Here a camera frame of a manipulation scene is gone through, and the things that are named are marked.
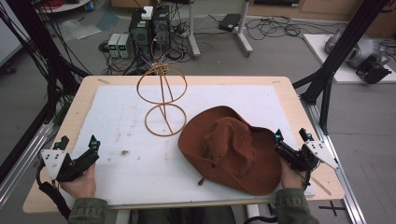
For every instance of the person's right hand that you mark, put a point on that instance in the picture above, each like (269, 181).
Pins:
(291, 179)

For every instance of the white cabinet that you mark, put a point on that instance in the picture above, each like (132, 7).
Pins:
(9, 37)

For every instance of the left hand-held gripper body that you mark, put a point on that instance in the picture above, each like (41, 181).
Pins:
(74, 166)

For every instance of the clear plastic sheet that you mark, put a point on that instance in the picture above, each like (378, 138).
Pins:
(79, 29)

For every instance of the white table leg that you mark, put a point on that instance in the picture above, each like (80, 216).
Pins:
(252, 211)
(123, 217)

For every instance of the grey power supply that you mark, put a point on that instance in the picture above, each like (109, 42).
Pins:
(123, 46)
(113, 45)

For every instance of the black metal frame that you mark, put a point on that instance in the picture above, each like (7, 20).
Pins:
(345, 46)
(46, 56)

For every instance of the person's lap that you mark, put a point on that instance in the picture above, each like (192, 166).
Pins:
(186, 216)

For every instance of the person's left hand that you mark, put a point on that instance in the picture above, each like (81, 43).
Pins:
(81, 185)

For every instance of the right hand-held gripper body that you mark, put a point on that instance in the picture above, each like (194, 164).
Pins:
(319, 151)

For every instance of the brown felt hat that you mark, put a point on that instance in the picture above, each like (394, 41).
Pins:
(232, 149)

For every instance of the white box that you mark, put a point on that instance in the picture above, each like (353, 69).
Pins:
(147, 12)

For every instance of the flat black box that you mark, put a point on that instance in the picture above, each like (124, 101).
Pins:
(229, 21)

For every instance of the aluminium rail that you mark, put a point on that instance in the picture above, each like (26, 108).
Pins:
(342, 174)
(25, 158)

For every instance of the black computer tower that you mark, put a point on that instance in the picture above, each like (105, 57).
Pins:
(161, 28)
(140, 34)

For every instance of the round white table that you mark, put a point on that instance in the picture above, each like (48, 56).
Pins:
(65, 6)

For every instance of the white stand leg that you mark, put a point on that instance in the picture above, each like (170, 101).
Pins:
(193, 34)
(243, 34)

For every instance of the black device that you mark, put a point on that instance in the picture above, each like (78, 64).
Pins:
(372, 71)

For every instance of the silver grey machine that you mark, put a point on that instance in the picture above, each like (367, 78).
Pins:
(361, 51)

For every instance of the white floor board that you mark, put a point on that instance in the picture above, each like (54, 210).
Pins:
(342, 74)

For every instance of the white table mat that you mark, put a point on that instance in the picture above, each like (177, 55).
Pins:
(130, 174)

